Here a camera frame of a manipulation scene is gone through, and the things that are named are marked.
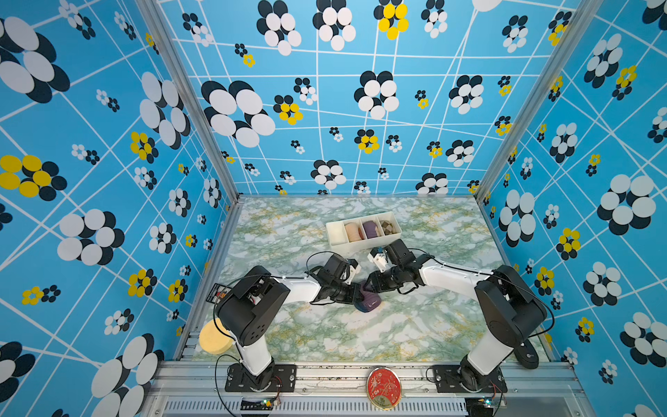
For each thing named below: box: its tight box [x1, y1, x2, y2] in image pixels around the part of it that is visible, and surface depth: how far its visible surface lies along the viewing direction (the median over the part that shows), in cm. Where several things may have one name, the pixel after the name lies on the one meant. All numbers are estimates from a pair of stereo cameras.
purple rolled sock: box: [362, 220, 378, 239], surface depth 105 cm
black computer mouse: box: [514, 338, 540, 370], surface depth 77 cm
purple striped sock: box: [354, 281, 382, 313], surface depth 88 cm
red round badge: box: [366, 367, 403, 411], surface depth 71 cm
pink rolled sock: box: [344, 222, 365, 243], surface depth 104 cm
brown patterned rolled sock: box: [381, 220, 394, 236], surface depth 104 cm
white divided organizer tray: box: [325, 211, 403, 256], surface depth 104 cm
